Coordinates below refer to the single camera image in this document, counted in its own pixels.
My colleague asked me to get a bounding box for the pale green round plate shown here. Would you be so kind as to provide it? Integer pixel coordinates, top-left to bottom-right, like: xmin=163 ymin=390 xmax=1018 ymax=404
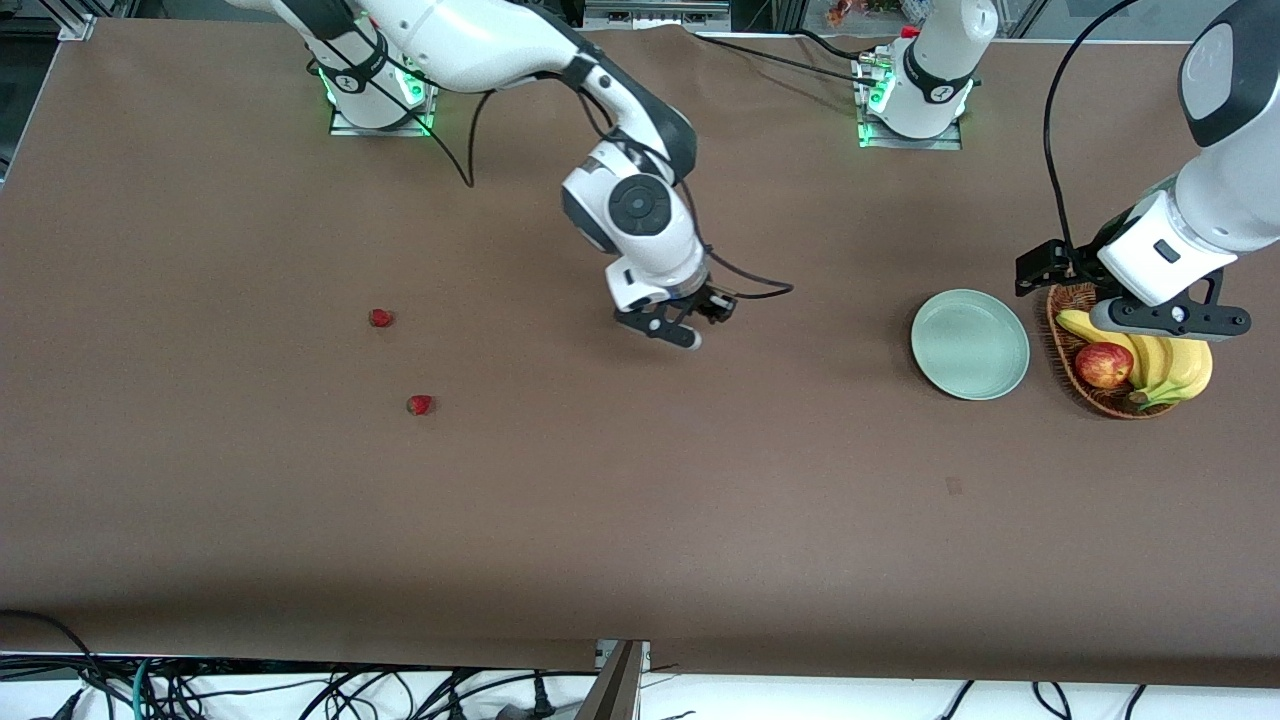
xmin=910 ymin=289 xmax=1031 ymax=402

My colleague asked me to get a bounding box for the red apple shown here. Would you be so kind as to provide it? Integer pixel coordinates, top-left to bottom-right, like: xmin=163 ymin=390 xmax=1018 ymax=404
xmin=1075 ymin=342 xmax=1135 ymax=390

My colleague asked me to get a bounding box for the yellow banana bunch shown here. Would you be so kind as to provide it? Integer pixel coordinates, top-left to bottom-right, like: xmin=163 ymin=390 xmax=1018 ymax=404
xmin=1057 ymin=308 xmax=1214 ymax=411

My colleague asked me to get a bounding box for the woven wicker basket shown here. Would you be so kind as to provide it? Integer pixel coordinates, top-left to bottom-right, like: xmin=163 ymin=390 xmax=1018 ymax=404
xmin=1046 ymin=282 xmax=1201 ymax=420

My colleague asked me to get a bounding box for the table cover sheet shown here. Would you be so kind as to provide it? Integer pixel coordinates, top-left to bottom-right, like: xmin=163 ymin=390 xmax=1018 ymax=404
xmin=0 ymin=18 xmax=1280 ymax=691

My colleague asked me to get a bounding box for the orange background object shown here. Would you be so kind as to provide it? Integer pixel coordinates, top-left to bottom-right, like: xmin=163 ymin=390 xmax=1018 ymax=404
xmin=826 ymin=0 xmax=906 ymax=28

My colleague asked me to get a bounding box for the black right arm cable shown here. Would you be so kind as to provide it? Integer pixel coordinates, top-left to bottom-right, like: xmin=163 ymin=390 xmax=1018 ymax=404
xmin=340 ymin=20 xmax=796 ymax=301

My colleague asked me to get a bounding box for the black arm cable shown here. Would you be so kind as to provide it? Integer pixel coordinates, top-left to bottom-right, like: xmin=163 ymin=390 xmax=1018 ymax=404
xmin=1042 ymin=0 xmax=1147 ymax=257
xmin=340 ymin=20 xmax=796 ymax=301

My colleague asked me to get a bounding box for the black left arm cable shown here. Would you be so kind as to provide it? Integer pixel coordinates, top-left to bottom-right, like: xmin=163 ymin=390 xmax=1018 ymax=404
xmin=1042 ymin=0 xmax=1147 ymax=257

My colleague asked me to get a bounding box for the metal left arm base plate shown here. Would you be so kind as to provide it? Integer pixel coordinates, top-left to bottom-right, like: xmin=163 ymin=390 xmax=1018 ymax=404
xmin=856 ymin=50 xmax=964 ymax=152

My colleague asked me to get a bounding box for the long black table cable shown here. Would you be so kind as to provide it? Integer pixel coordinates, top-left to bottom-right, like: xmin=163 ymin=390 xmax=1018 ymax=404
xmin=685 ymin=30 xmax=886 ymax=91

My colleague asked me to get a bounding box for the short black table cable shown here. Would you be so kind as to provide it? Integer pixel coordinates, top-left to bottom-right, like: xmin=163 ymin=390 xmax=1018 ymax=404
xmin=795 ymin=28 xmax=871 ymax=63

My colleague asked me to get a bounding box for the grey equipment rail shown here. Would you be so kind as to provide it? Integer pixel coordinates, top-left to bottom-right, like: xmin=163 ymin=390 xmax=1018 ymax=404
xmin=583 ymin=0 xmax=733 ymax=31

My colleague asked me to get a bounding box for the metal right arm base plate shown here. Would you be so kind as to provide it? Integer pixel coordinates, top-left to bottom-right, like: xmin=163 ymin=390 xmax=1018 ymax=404
xmin=328 ymin=45 xmax=434 ymax=138

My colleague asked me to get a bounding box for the aluminium frame corner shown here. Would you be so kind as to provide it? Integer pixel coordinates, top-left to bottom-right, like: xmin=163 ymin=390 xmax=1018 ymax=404
xmin=38 ymin=0 xmax=98 ymax=41

